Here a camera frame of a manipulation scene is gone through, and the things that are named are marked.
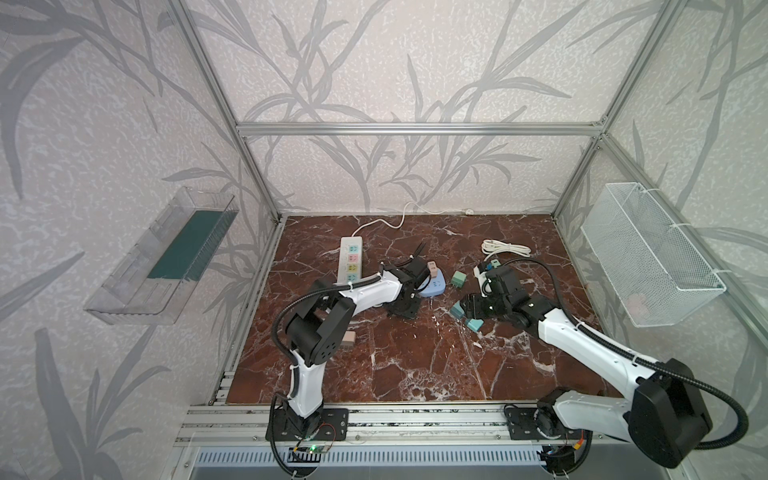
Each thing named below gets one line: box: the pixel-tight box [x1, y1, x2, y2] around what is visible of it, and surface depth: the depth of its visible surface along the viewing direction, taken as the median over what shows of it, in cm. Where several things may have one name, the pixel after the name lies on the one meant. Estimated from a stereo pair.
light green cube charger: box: [451, 270, 467, 288], surface depth 101 cm
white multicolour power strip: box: [337, 236, 363, 283], surface depth 107 cm
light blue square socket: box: [417, 269, 446, 298], surface depth 99 cm
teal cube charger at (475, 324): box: [467, 318, 484, 333], surface depth 91 cm
